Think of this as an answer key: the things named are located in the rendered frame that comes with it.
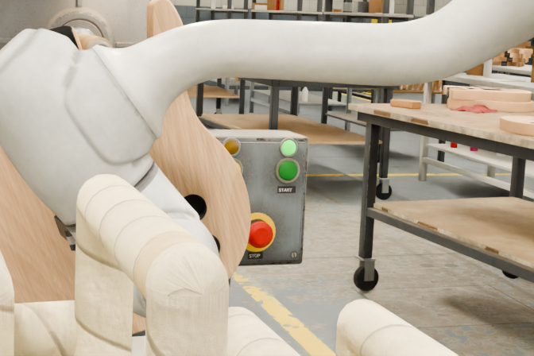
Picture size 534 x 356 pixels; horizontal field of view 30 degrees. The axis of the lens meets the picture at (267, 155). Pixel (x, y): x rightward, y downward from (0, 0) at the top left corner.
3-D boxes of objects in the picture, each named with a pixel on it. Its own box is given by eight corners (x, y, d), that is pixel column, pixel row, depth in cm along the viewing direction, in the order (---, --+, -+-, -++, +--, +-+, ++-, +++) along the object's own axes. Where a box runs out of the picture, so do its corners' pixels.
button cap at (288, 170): (276, 179, 152) (276, 159, 151) (294, 179, 153) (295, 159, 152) (278, 180, 150) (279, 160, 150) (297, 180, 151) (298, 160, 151)
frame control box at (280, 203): (139, 267, 172) (143, 118, 168) (257, 263, 178) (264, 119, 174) (168, 308, 148) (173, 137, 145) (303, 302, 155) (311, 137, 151)
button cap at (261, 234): (241, 243, 152) (241, 218, 151) (266, 242, 153) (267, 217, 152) (248, 249, 148) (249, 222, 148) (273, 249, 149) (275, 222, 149)
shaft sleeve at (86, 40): (94, 34, 138) (91, 57, 138) (71, 31, 137) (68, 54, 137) (114, 39, 121) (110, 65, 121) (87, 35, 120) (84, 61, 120)
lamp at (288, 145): (278, 156, 151) (279, 137, 150) (297, 156, 151) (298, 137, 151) (280, 157, 150) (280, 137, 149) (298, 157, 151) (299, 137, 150)
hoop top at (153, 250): (71, 226, 55) (73, 169, 55) (128, 224, 56) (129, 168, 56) (156, 340, 37) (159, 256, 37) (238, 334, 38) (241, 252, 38)
